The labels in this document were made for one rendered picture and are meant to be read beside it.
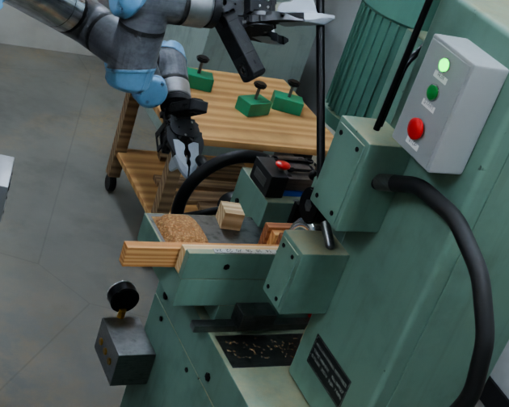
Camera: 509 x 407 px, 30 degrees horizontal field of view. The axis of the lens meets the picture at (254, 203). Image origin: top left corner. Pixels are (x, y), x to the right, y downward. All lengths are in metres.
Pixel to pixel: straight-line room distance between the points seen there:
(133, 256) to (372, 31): 0.55
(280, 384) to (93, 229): 1.87
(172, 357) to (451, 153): 0.79
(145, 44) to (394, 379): 0.64
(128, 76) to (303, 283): 0.43
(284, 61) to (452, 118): 2.84
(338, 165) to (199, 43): 2.57
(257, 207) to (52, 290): 1.32
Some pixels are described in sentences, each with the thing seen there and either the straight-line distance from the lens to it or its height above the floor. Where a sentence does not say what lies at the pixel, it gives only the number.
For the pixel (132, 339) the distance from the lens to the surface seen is 1.95.
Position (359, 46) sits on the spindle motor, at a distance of 1.60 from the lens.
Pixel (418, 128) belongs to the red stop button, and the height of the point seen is 1.37.
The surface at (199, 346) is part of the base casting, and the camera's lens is 1.76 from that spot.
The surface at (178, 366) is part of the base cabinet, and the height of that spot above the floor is 0.67.
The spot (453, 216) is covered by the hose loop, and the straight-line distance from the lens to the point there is 1.28.
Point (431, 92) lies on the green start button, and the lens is 1.29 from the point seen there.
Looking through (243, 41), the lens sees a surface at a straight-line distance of 1.56.
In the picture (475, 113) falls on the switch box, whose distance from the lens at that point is 1.28.
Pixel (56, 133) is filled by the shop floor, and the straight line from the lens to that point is 4.02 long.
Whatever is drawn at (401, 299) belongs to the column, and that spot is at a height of 1.10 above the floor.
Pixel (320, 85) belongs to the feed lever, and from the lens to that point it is 1.57.
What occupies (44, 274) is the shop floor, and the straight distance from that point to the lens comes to 3.16.
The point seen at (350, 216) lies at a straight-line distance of 1.42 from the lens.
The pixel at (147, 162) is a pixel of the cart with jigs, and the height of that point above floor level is 0.18.
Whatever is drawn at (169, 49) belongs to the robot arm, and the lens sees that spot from 2.26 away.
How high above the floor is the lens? 1.80
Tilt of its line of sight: 27 degrees down
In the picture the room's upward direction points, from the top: 19 degrees clockwise
